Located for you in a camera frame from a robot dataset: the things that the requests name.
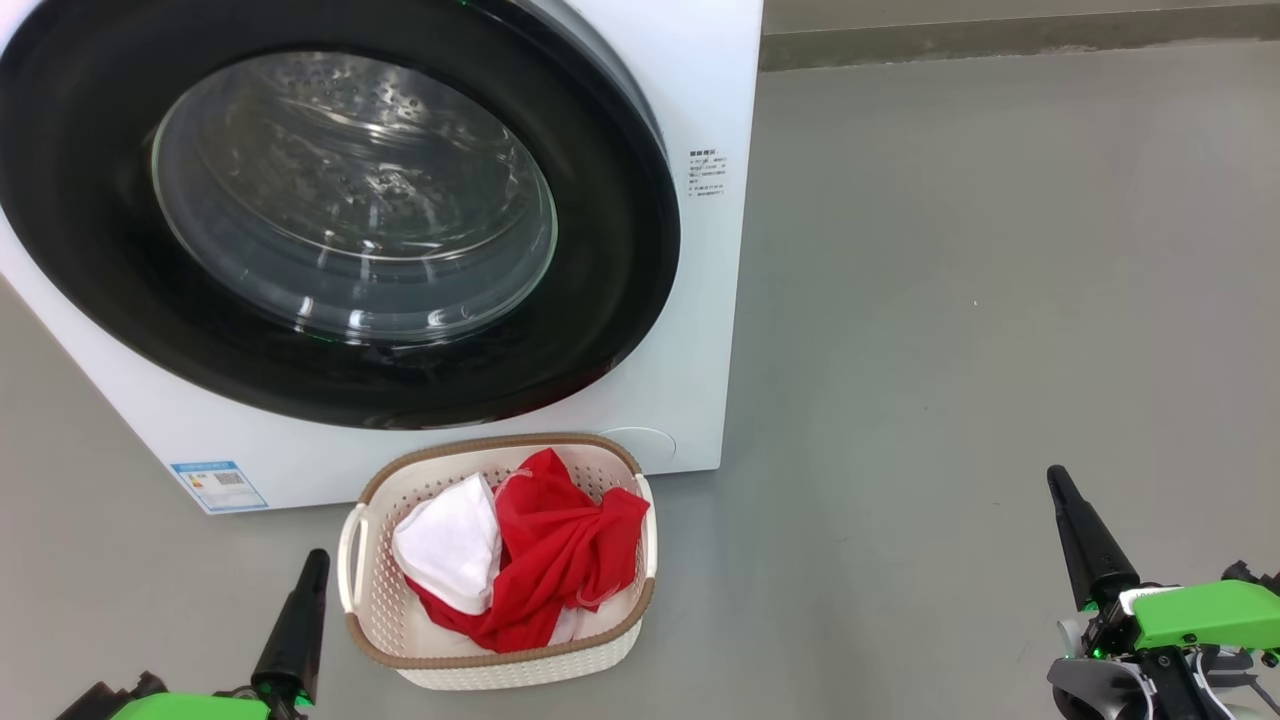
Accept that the white front-load washing machine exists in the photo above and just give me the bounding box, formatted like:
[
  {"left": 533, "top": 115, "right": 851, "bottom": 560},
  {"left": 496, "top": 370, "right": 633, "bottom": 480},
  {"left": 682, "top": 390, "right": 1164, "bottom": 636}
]
[{"left": 0, "top": 0, "right": 765, "bottom": 516}]

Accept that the cream brown-rimmed laundry basket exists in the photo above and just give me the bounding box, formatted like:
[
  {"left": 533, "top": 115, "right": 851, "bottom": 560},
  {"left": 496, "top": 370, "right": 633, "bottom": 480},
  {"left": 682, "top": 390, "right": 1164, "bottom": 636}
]
[{"left": 337, "top": 433, "right": 658, "bottom": 692}]

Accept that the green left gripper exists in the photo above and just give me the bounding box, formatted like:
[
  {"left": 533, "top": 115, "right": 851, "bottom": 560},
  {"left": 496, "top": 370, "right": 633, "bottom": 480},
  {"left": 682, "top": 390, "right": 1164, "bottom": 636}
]
[{"left": 55, "top": 548, "right": 331, "bottom": 720}]

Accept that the red cloth garment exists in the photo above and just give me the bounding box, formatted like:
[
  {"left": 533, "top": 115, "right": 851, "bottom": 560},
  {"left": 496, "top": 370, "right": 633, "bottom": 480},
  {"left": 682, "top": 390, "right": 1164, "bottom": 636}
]
[{"left": 392, "top": 448, "right": 651, "bottom": 654}]

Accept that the round drain filter cover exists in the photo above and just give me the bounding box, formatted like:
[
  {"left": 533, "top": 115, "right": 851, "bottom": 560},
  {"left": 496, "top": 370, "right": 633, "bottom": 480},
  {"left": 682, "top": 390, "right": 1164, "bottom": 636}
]
[{"left": 597, "top": 427, "right": 678, "bottom": 471}]

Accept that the black glass washer door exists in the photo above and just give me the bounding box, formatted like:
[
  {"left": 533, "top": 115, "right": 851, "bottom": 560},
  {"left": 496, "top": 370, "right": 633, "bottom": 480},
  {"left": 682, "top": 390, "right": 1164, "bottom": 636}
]
[{"left": 0, "top": 0, "right": 683, "bottom": 431}]

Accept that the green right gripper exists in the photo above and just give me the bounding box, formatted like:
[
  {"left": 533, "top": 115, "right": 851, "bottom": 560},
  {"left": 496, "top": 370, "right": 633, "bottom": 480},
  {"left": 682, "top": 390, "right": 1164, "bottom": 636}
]
[{"left": 1047, "top": 465, "right": 1280, "bottom": 720}]

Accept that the blue energy label sticker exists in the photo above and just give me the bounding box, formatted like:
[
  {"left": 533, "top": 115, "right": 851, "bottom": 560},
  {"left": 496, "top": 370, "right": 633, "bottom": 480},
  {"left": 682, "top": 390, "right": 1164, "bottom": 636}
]
[{"left": 170, "top": 460, "right": 269, "bottom": 513}]

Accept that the printed text notice label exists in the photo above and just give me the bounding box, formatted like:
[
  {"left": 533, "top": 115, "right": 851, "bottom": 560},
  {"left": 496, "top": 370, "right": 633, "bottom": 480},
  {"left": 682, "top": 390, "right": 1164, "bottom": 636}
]
[{"left": 688, "top": 150, "right": 728, "bottom": 199}]

